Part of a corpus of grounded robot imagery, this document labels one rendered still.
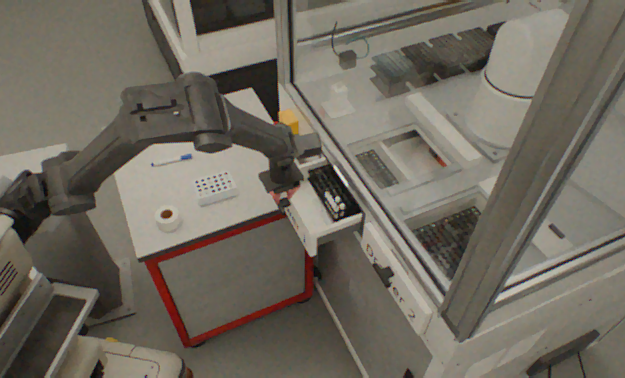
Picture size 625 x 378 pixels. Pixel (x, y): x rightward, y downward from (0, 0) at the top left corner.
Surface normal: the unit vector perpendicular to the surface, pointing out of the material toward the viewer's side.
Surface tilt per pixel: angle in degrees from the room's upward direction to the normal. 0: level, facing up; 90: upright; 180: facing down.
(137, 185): 0
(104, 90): 0
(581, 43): 90
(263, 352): 1
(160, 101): 34
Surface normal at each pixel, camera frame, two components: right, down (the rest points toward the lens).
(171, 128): 0.35, -0.19
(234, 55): 0.42, 0.69
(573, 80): -0.91, 0.32
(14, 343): 0.98, 0.14
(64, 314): 0.00, -0.65
